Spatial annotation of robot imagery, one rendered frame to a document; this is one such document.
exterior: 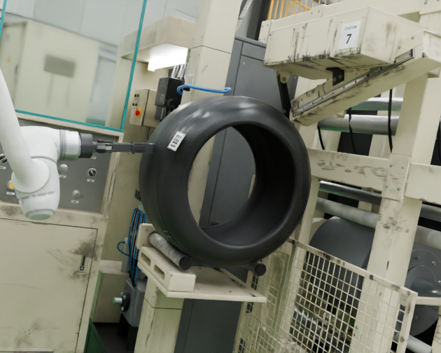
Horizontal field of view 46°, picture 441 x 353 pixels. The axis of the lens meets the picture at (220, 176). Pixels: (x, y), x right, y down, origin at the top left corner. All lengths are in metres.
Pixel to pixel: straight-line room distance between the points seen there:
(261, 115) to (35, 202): 0.74
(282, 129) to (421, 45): 0.49
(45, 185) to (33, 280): 0.93
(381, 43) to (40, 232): 1.50
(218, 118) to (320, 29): 0.48
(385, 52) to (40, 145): 1.06
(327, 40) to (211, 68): 0.50
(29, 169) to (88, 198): 0.94
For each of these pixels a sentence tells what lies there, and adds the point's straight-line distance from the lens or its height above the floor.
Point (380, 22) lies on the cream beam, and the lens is 1.71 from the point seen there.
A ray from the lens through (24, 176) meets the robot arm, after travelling 1.45.
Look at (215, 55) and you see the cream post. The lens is 2.09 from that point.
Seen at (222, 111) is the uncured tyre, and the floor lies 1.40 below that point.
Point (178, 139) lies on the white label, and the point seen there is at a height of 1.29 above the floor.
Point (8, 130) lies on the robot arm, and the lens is 1.39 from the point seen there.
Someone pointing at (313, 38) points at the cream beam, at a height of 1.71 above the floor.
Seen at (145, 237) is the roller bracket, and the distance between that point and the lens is 2.02.
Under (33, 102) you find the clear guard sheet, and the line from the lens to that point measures 2.27.
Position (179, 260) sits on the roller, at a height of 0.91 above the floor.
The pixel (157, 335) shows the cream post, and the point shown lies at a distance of 2.19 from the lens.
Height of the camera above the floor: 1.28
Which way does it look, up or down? 3 degrees down
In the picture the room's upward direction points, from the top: 11 degrees clockwise
